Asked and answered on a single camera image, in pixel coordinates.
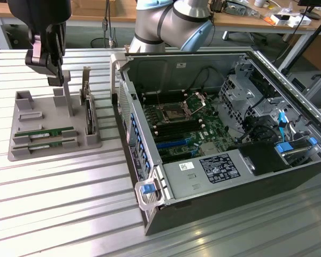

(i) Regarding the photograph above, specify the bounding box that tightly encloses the metal socket cover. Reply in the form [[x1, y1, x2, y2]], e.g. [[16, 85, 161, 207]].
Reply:
[[182, 92, 209, 115]]

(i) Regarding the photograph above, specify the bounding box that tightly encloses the black power cable bundle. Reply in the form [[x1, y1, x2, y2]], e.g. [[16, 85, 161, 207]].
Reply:
[[236, 115, 281, 144]]

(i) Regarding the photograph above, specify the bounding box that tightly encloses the black monitor stand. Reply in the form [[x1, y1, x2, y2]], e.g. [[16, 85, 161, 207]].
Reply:
[[296, 0, 321, 20]]

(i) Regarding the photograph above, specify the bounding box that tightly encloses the blue expansion slot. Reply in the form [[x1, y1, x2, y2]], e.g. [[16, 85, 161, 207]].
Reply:
[[155, 138, 187, 151]]

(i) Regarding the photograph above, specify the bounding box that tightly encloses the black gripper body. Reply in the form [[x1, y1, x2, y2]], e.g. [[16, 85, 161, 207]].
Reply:
[[6, 0, 72, 35]]

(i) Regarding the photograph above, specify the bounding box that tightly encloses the black plastic duct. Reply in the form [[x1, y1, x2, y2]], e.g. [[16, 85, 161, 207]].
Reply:
[[228, 140, 293, 177]]

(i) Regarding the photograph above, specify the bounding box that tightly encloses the black expansion slot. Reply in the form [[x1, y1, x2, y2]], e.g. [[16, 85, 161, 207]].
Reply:
[[160, 151, 197, 164]]

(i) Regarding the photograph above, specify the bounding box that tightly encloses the brown cardboard box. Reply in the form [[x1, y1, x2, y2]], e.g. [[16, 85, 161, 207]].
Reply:
[[71, 0, 116, 16]]

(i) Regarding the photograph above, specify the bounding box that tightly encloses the grey parts rack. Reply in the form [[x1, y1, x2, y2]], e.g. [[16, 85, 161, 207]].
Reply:
[[7, 70, 103, 162]]

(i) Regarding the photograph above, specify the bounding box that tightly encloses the perforated metal drive cage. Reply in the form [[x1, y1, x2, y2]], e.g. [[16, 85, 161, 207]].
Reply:
[[217, 73, 267, 132]]

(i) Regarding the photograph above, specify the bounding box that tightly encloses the green motherboard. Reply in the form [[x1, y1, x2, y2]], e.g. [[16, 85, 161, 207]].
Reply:
[[141, 90, 238, 164]]

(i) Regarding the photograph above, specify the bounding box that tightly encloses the black hanging robot cable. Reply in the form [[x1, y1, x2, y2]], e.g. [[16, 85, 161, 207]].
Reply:
[[102, 0, 116, 49]]

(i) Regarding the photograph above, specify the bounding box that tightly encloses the open black PC case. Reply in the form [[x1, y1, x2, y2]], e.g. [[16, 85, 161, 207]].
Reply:
[[117, 48, 321, 237]]

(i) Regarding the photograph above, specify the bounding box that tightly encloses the blue drive latch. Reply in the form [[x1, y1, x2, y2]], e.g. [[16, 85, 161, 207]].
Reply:
[[273, 141, 294, 155]]

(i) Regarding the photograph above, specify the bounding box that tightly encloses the white flat box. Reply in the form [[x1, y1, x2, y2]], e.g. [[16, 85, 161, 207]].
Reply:
[[270, 13, 312, 28]]

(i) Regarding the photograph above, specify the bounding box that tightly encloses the thin metal locking lever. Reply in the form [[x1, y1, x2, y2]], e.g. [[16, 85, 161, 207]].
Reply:
[[155, 89, 164, 109]]

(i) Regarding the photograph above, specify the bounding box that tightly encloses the wooden desk with white frame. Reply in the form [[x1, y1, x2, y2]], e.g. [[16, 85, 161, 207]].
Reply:
[[0, 0, 137, 50], [212, 0, 321, 72]]

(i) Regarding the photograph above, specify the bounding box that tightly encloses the black wire loop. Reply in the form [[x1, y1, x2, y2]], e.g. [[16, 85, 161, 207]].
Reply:
[[187, 66, 227, 93]]

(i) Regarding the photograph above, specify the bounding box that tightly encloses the black graphics card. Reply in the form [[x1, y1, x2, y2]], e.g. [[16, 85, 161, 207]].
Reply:
[[79, 66, 97, 136]]

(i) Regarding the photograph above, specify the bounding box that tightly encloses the green RAM stick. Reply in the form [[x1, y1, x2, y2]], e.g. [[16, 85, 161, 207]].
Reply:
[[12, 141, 79, 151], [15, 126, 76, 139]]

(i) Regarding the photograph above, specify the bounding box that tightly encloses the grey power supply unit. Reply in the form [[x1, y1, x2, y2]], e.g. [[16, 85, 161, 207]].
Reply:
[[162, 148, 255, 201]]

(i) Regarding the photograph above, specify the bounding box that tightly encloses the CPU socket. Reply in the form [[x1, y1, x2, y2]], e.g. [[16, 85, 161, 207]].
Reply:
[[159, 103, 188, 124]]

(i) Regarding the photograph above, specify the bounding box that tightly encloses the silver chipset heatsink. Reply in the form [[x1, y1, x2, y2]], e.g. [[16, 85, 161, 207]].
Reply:
[[199, 142, 218, 156]]

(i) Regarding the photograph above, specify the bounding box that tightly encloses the black RAM slot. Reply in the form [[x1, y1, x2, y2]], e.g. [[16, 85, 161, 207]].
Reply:
[[155, 126, 205, 138], [153, 120, 202, 131], [143, 95, 188, 105], [154, 123, 203, 134], [141, 90, 185, 99], [152, 117, 200, 127]]

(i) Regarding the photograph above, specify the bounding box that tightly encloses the black tripod pole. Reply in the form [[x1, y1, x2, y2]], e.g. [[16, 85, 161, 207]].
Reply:
[[280, 12, 321, 76]]

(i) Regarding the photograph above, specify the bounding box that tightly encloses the grey metal device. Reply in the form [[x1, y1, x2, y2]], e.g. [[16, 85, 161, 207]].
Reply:
[[224, 0, 261, 16]]

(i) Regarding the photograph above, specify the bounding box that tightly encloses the blue data wire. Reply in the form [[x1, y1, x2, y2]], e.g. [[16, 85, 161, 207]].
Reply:
[[277, 110, 287, 145]]

